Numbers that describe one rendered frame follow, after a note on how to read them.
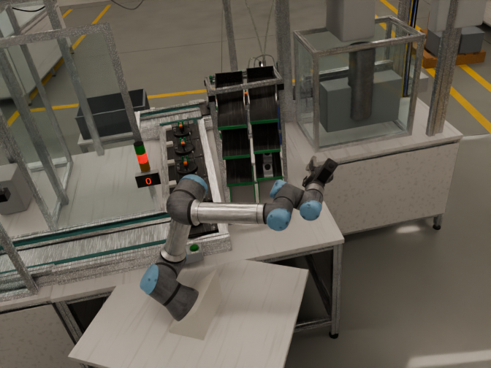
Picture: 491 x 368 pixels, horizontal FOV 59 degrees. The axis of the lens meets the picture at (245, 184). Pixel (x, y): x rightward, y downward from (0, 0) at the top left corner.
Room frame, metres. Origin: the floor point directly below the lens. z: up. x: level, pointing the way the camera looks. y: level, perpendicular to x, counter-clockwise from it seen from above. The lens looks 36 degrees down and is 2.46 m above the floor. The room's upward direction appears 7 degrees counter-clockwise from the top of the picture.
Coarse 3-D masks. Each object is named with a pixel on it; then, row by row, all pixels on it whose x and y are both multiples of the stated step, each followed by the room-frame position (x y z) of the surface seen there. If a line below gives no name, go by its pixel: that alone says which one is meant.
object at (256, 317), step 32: (128, 288) 1.47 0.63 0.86; (224, 288) 1.39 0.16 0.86; (256, 288) 1.37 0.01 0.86; (288, 288) 1.35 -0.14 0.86; (96, 320) 1.30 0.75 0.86; (128, 320) 1.28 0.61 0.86; (160, 320) 1.26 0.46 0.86; (224, 320) 1.22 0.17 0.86; (256, 320) 1.19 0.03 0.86; (288, 320) 1.17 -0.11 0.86; (96, 352) 1.13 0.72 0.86; (128, 352) 1.12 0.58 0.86; (160, 352) 1.10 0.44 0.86; (192, 352) 1.08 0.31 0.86; (224, 352) 1.06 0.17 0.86; (256, 352) 1.04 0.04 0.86; (288, 352) 1.04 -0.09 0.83
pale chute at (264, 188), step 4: (264, 180) 1.87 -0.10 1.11; (268, 180) 1.87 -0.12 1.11; (272, 180) 1.87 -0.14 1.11; (260, 184) 1.86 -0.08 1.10; (264, 184) 1.86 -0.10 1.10; (268, 184) 1.86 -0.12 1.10; (272, 184) 1.85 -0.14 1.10; (260, 188) 1.85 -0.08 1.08; (264, 188) 1.84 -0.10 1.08; (268, 188) 1.84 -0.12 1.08; (260, 192) 1.83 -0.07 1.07; (264, 192) 1.83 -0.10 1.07; (268, 192) 1.83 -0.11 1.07; (260, 196) 1.82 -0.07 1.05; (264, 196) 1.81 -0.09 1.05; (268, 196) 1.81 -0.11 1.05; (260, 200) 1.80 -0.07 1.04; (264, 200) 1.80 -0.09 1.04; (268, 200) 1.80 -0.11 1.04; (272, 200) 1.79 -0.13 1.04
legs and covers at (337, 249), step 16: (288, 256) 1.60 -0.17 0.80; (304, 256) 2.22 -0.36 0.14; (320, 256) 2.00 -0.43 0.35; (336, 256) 1.63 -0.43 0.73; (320, 272) 2.00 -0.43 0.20; (336, 272) 1.64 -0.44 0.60; (320, 288) 1.88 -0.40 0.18; (336, 288) 1.64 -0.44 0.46; (64, 304) 1.48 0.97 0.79; (80, 304) 1.71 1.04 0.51; (96, 304) 1.91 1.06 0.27; (336, 304) 1.63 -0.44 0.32; (64, 320) 1.48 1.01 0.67; (80, 320) 1.63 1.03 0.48; (320, 320) 1.65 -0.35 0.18; (336, 320) 1.63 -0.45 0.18; (80, 336) 1.48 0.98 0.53; (336, 336) 1.63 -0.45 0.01
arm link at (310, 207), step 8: (312, 192) 1.26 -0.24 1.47; (320, 192) 1.27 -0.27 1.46; (304, 200) 1.22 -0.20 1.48; (312, 200) 1.21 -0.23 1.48; (320, 200) 1.23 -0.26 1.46; (304, 208) 1.19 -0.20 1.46; (312, 208) 1.18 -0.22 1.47; (320, 208) 1.19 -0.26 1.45; (304, 216) 1.18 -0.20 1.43; (312, 216) 1.18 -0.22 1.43
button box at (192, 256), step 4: (196, 244) 1.62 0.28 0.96; (200, 244) 1.61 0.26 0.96; (188, 248) 1.59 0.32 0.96; (200, 248) 1.58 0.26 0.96; (188, 252) 1.57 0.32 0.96; (192, 252) 1.56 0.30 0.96; (196, 252) 1.56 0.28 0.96; (200, 252) 1.56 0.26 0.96; (188, 256) 1.55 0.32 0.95; (192, 256) 1.55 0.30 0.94; (196, 256) 1.55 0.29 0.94; (200, 256) 1.56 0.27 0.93; (188, 260) 1.55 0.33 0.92; (192, 260) 1.55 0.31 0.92; (196, 260) 1.55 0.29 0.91; (200, 260) 1.55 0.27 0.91
